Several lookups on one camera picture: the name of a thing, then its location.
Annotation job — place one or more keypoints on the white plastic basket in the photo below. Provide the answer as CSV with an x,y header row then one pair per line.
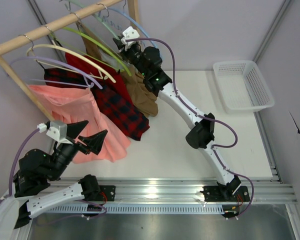
x,y
242,87

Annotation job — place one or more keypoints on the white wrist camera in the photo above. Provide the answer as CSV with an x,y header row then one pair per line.
x,y
128,37
56,130

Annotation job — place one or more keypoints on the red black plaid skirt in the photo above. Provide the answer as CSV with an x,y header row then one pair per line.
x,y
122,113

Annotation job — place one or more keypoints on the white slotted cable duct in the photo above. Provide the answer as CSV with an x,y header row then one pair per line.
x,y
120,208

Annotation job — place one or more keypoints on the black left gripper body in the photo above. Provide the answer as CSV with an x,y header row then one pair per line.
x,y
78,142

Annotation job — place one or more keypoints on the light blue plastic hanger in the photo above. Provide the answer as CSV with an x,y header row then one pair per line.
x,y
134,22

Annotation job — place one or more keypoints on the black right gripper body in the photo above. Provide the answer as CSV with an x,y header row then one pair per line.
x,y
123,49

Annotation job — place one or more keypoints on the lilac plastic hanger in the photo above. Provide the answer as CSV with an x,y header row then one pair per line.
x,y
61,73

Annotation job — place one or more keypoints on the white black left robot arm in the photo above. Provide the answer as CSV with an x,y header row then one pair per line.
x,y
33,173

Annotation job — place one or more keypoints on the aluminium mounting rail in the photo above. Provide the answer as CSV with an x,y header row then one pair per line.
x,y
187,191

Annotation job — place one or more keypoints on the sage green plastic hanger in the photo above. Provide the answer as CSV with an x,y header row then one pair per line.
x,y
97,36

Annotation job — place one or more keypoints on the tan brown skirt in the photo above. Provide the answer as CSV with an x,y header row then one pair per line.
x,y
142,99

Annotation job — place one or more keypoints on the pink skirt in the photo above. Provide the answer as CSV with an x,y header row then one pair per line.
x,y
72,105

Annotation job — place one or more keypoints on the lime green plastic hanger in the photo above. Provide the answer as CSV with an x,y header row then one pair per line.
x,y
95,42

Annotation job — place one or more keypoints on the wooden clothes rack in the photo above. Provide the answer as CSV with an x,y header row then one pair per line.
x,y
41,32

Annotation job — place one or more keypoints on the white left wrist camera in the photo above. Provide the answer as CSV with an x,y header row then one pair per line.
x,y
56,130

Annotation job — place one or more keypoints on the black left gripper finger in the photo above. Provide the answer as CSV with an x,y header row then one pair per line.
x,y
74,129
94,142

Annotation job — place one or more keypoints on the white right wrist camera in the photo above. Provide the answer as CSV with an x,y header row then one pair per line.
x,y
128,37

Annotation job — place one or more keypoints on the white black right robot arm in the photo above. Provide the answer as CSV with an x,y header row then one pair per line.
x,y
201,135

